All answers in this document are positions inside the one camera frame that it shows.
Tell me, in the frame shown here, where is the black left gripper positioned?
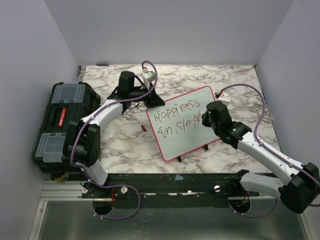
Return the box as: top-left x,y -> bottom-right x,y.
129,82 -> 165,108

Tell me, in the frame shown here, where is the pink framed whiteboard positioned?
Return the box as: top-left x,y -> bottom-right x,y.
146,85 -> 219,162

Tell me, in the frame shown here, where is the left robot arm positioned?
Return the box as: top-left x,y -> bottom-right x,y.
62,68 -> 165,198

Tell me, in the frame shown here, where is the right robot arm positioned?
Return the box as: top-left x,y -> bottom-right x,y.
202,101 -> 320,214

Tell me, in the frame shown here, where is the black whiteboard clip right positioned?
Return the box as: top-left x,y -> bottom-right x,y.
203,144 -> 209,151

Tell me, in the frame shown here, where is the black plastic toolbox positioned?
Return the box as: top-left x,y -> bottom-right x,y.
31,82 -> 101,174

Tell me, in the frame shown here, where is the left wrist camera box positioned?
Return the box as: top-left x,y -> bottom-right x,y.
142,69 -> 156,89

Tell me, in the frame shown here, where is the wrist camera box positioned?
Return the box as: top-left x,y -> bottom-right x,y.
215,92 -> 231,106
142,69 -> 156,89

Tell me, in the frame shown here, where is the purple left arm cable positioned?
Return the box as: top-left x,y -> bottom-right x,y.
69,60 -> 159,221

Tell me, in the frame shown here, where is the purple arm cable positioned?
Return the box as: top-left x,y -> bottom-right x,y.
69,60 -> 159,221
217,84 -> 320,218

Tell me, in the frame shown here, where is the small black object at wall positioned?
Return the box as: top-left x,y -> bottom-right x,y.
96,63 -> 109,67

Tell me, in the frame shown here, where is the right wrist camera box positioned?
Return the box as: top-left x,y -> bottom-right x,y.
215,92 -> 231,106

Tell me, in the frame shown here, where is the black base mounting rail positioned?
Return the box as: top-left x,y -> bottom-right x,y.
74,172 -> 281,210

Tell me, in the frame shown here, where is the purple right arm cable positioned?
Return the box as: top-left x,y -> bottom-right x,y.
217,84 -> 320,218

